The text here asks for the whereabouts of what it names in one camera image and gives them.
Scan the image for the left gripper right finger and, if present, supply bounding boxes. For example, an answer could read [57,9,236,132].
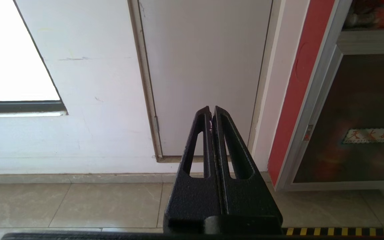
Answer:
[212,106,283,234]

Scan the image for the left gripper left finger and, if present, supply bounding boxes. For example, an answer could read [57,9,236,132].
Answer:
[163,106,221,234]

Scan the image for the red fire hydrant cabinet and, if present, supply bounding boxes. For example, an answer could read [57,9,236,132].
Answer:
[267,0,384,192]

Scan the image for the glass fire cabinet door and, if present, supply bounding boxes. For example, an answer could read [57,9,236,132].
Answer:
[285,47,384,191]

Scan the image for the fire extinguisher label sticker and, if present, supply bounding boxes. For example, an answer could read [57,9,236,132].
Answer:
[342,128,384,144]

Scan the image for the white wall access door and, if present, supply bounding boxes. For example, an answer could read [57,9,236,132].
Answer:
[138,0,273,157]

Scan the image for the window with dark frame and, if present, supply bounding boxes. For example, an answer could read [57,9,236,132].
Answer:
[0,0,68,117]

